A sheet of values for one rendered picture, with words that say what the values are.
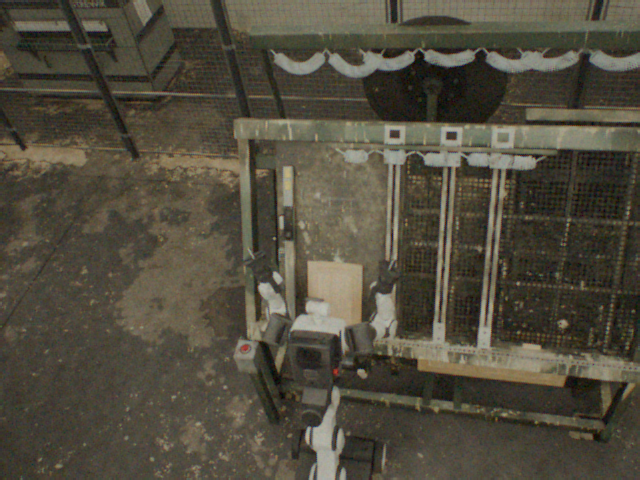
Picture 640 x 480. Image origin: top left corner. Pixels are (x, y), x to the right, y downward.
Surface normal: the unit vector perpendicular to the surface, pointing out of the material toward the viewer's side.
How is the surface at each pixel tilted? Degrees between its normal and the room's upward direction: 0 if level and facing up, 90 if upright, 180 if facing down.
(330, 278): 60
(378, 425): 0
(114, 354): 0
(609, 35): 90
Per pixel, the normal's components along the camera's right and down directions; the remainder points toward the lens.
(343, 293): -0.24, 0.30
